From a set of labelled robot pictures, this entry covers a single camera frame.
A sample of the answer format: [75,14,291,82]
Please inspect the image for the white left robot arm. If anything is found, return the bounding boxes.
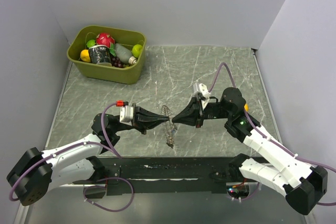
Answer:
[6,101,170,206]

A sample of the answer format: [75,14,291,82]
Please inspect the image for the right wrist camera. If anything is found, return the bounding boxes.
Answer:
[193,82,211,109]

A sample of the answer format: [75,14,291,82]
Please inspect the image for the yellow lemon in bin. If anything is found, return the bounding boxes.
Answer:
[80,49,91,63]

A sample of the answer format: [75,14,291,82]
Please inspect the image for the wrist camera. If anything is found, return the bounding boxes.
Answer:
[193,82,211,109]
[116,100,135,124]

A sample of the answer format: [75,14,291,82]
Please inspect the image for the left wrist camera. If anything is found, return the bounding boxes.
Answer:
[116,100,135,124]

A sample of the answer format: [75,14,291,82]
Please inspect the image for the black instant noodle cup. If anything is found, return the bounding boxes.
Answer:
[88,45,112,66]

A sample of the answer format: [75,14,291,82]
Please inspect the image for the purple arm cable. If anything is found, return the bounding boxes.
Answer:
[9,103,123,201]
[208,62,336,206]

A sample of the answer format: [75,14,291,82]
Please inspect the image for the grey plastic bottle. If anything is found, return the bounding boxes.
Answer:
[114,44,137,65]

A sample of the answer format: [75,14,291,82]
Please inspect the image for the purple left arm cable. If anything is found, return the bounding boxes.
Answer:
[9,103,123,201]

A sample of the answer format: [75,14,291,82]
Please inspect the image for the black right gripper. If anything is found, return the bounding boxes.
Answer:
[172,96,232,128]

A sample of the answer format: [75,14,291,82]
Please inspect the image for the yellow lemon on table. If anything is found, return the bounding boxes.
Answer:
[244,103,249,112]

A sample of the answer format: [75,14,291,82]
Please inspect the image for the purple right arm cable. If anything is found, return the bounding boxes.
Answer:
[208,62,336,206]

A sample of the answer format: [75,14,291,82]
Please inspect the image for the olive green plastic bin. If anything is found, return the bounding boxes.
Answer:
[67,25,146,84]

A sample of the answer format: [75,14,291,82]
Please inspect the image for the green lime in bin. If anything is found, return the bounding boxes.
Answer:
[86,39,97,48]

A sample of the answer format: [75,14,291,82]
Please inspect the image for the dark purple grapes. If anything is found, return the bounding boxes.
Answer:
[111,56,124,68]

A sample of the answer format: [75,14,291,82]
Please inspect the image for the green apple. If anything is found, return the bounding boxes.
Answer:
[132,44,143,58]

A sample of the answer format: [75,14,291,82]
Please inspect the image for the red dragon fruit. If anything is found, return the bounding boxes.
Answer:
[96,33,115,48]

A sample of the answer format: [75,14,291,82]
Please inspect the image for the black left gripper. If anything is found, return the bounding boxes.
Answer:
[113,103,170,135]

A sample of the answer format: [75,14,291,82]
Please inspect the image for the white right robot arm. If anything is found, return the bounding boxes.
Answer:
[172,84,328,215]

